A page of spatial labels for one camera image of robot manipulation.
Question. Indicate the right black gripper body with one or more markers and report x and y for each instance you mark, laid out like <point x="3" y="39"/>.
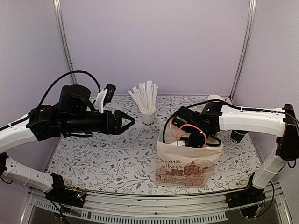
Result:
<point x="197" y="138"/>

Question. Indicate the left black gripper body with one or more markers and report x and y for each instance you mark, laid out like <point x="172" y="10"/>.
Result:
<point x="79" y="124"/>

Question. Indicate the white paper bag orange handles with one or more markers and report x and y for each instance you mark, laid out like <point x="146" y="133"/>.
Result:
<point x="181" y="166"/>

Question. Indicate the black paper coffee cup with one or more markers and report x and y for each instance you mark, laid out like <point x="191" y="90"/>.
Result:
<point x="237" y="135"/>

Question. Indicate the stack of paper cups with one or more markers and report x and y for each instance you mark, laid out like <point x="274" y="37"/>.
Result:
<point x="215" y="98"/>

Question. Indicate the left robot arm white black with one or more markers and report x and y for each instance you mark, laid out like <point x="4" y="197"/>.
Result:
<point x="74" y="115"/>

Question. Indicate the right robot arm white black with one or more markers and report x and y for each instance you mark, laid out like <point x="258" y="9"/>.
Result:
<point x="219" y="115"/>

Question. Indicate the white cup holding straws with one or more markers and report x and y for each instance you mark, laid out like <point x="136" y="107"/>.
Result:
<point x="148" y="119"/>

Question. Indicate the bundle of white wrapped straws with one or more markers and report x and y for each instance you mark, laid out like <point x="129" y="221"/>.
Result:
<point x="145" y="95"/>

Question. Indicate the floral table mat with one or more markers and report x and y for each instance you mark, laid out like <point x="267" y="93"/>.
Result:
<point x="126" y="163"/>

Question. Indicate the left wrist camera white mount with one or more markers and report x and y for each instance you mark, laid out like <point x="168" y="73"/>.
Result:
<point x="103" y="97"/>

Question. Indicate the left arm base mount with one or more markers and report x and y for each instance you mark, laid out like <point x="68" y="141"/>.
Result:
<point x="60" y="194"/>

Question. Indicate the aluminium front rail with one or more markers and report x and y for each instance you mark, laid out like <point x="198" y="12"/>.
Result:
<point x="109" y="208"/>

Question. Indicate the left aluminium frame post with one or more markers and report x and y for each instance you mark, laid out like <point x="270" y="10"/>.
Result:
<point x="62" y="33"/>

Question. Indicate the aluminium frame post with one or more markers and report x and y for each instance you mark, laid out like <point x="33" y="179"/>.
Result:
<point x="62" y="33"/>
<point x="244" y="49"/>

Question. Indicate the right aluminium frame post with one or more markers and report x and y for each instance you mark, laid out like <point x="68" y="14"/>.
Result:
<point x="244" y="49"/>

